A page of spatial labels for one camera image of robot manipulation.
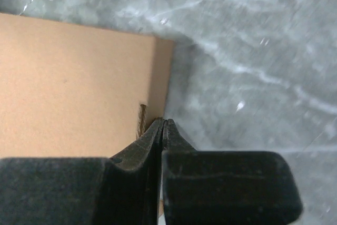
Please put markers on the brown cardboard box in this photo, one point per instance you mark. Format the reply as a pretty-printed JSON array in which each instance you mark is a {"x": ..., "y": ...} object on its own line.
[{"x": 72, "y": 90}]

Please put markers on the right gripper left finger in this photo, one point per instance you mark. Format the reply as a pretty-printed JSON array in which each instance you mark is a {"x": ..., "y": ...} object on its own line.
[{"x": 123, "y": 189}]

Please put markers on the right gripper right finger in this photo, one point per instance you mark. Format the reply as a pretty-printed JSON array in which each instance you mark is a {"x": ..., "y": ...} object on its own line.
[{"x": 225, "y": 187}]

